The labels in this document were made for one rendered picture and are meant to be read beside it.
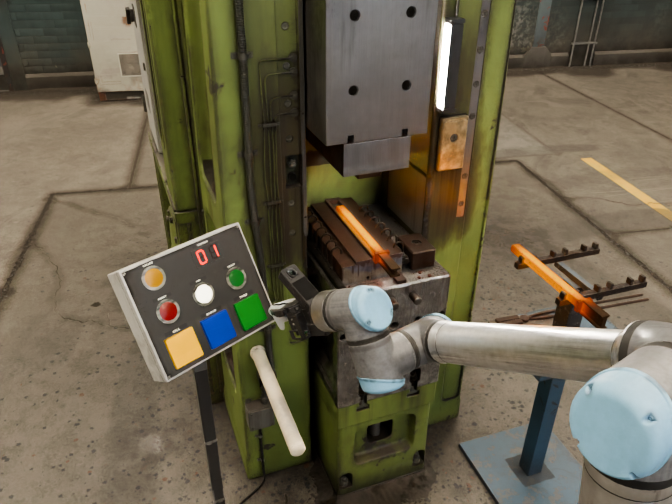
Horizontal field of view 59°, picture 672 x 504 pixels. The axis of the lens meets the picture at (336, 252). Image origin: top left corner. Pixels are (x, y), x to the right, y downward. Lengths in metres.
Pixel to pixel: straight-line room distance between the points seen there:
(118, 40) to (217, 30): 5.46
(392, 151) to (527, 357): 0.81
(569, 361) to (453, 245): 1.17
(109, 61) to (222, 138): 5.47
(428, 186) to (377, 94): 0.47
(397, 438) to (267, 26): 1.53
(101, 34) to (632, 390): 6.64
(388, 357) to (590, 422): 0.51
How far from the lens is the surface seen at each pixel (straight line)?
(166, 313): 1.45
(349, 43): 1.54
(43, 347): 3.33
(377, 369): 1.20
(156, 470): 2.58
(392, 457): 2.36
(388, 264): 1.74
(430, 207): 1.99
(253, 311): 1.56
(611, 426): 0.79
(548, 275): 1.91
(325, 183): 2.19
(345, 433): 2.16
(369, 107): 1.60
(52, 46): 7.82
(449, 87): 1.83
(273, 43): 1.62
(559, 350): 1.02
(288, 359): 2.10
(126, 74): 7.08
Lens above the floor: 1.92
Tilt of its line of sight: 31 degrees down
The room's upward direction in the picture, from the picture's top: straight up
